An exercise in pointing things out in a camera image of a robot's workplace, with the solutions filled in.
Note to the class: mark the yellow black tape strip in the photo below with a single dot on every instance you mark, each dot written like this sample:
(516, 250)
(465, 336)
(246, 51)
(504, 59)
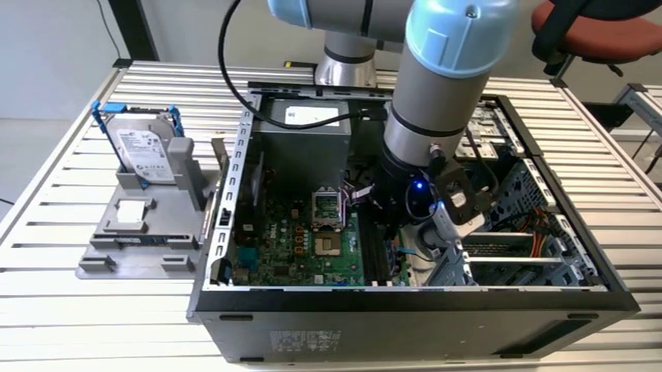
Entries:
(297, 64)

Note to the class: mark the red office chair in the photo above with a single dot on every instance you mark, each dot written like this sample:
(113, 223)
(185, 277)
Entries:
(610, 38)

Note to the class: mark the hard disk with blue carrier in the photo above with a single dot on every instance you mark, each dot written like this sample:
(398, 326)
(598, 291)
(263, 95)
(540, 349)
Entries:
(139, 147)

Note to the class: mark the thin locking lever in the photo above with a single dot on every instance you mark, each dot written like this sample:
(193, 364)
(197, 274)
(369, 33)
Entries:
(343, 211)

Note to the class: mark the grey power supply unit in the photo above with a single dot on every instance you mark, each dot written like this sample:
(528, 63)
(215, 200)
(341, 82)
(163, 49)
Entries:
(305, 155)

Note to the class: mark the black open PC case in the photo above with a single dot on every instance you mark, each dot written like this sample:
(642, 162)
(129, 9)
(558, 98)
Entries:
(362, 329)

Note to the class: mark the black vertical post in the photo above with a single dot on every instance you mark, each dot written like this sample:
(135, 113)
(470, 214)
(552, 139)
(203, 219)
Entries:
(134, 31)

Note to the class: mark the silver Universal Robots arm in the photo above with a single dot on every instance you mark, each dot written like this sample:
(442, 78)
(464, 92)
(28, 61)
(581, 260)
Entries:
(440, 97)

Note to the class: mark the black CPU fan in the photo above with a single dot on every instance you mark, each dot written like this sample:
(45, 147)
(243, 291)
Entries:
(362, 174)

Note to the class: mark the aluminium frame side table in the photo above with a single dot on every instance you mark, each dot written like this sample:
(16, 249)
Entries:
(641, 112)

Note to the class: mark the grey metal disk bay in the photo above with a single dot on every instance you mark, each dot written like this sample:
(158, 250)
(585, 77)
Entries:
(517, 263)

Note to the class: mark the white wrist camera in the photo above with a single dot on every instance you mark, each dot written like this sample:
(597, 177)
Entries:
(458, 221)

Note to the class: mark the silver CPU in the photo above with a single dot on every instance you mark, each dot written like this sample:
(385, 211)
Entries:
(130, 211)

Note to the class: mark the CPU socket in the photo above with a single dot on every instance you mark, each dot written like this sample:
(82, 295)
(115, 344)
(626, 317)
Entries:
(329, 244)

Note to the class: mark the black RAM slot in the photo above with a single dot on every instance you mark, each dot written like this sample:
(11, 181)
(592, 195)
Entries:
(365, 252)
(380, 259)
(373, 255)

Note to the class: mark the grey metal drive cage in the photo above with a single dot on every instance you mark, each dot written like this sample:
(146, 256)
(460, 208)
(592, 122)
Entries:
(486, 135)

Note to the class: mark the grey parts rack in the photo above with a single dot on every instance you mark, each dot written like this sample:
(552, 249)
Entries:
(166, 217)

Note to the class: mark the green motherboard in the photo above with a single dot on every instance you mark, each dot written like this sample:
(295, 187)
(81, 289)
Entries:
(290, 248)

